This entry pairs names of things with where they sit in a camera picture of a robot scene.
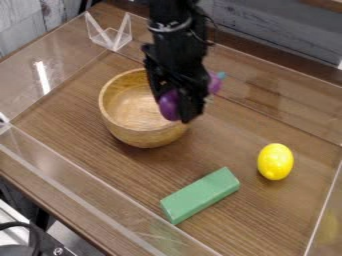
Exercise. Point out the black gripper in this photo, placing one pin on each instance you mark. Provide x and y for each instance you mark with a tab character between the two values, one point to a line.
174	63

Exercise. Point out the purple toy eggplant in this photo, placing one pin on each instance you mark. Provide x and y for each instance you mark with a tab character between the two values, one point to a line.
168	101

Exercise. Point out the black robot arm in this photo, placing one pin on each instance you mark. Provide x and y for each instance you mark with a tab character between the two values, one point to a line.
167	10

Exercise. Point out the brown wooden bowl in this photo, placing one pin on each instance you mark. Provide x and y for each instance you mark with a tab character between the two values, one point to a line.
131	114

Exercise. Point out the yellow toy lemon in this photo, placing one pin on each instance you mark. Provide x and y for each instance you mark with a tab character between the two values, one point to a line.
275	161

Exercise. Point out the green rectangular block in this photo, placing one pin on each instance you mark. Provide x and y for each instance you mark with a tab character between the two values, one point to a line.
199	195

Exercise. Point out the clear acrylic corner bracket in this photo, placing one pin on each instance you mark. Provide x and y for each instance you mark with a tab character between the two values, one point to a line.
110	38

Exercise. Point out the clear acrylic tray wall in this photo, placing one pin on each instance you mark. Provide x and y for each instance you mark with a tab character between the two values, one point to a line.
114	222

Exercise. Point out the black device with cable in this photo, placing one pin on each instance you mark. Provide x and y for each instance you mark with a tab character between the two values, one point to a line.
39	245

